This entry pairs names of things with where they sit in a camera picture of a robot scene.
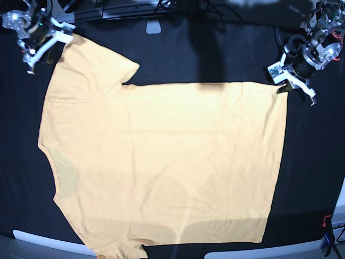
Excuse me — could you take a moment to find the aluminium rail with cables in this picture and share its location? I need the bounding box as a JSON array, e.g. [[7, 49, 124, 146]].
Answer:
[[46, 1, 243, 23]]

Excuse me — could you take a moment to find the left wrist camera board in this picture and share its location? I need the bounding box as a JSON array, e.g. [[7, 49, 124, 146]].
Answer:
[[267, 62, 286, 85]]

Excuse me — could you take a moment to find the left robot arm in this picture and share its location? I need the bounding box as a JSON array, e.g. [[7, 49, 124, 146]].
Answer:
[[267, 1, 344, 106]]

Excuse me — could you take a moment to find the red black clamp near right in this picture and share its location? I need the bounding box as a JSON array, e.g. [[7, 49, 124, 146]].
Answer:
[[322, 215, 335, 257]]

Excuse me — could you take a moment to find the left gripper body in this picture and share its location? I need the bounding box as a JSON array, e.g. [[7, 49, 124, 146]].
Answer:
[[282, 43, 321, 80]]

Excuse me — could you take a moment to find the blue clamp near right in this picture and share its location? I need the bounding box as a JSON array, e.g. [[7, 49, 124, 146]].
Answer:
[[320, 232, 332, 253]]

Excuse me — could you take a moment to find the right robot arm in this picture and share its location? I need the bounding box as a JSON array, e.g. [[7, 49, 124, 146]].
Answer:
[[1, 1, 75, 74]]

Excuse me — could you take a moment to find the yellow t-shirt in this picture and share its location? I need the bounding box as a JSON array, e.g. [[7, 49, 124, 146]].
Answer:
[[38, 35, 288, 258]]

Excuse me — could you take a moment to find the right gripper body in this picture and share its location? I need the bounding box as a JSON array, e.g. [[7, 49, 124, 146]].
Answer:
[[16, 13, 54, 56]]

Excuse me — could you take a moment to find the grey camera mount base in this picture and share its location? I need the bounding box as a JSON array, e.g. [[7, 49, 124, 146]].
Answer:
[[146, 19, 162, 35]]

